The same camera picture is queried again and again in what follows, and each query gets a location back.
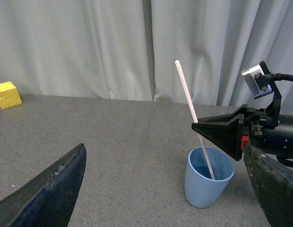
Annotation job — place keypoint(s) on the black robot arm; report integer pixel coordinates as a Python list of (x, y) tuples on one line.
[(281, 134)]

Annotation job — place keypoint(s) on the pale speckled chopstick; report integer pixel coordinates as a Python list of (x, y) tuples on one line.
[(193, 114)]

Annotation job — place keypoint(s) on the light blue plastic cup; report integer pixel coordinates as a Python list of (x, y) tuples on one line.
[(201, 190)]

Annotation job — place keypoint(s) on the left gripper black top-camera finger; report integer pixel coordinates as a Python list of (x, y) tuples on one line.
[(48, 200)]

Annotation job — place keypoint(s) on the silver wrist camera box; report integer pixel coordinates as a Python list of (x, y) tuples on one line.
[(255, 81)]

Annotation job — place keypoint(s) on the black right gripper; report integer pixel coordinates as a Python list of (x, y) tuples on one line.
[(245, 131)]

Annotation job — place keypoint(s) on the yellow sponge block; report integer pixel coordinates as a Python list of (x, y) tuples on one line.
[(9, 95)]

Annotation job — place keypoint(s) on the grey pleated curtain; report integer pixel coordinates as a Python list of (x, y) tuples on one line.
[(126, 49)]

